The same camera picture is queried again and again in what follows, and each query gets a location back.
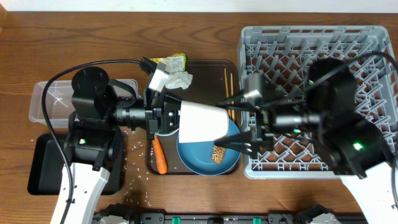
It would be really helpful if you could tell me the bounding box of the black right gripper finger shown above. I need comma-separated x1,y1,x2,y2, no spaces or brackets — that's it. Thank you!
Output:
215,131,258,152
218,90,261,111

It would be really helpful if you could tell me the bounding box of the white tissue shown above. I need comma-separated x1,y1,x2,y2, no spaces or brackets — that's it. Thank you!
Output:
165,71,193,90

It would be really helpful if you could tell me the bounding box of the white paper cup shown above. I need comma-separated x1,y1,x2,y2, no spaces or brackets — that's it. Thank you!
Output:
178,101,229,143

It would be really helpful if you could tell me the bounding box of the yellow green snack wrapper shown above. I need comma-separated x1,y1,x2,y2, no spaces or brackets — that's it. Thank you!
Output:
150,53,187,73

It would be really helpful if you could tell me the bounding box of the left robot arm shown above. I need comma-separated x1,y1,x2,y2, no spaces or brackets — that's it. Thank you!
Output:
51,67,182,223

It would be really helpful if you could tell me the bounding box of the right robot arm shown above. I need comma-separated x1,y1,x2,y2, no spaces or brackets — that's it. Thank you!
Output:
215,58,397,223

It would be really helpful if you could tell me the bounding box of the grey dishwasher rack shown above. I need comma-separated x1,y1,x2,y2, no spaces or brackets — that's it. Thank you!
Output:
237,26,397,179

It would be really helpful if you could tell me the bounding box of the light blue rice bowl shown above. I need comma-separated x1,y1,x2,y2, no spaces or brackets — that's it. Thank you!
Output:
155,129,178,137

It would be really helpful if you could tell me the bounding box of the brown food scrap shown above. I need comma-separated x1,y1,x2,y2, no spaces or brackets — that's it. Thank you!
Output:
211,146,226,164

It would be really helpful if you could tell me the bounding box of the brown serving tray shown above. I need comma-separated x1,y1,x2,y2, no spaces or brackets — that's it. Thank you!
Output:
159,60,239,175

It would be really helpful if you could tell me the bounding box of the wooden chopstick left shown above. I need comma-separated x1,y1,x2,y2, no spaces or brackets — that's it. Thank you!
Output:
224,69,231,117

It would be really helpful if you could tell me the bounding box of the blue plate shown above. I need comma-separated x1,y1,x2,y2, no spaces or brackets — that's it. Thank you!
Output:
177,134,241,176

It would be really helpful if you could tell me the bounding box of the orange carrot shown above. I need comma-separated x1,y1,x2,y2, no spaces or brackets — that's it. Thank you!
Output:
152,135,168,174

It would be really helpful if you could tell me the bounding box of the clear plastic bin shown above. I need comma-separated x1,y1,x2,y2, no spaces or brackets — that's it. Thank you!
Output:
28,79,139,129

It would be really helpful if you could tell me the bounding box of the black bin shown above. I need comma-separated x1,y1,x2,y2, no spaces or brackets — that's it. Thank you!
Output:
27,134,124,195

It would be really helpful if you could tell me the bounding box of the black front rail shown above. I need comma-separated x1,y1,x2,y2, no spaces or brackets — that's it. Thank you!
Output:
91,203,367,224

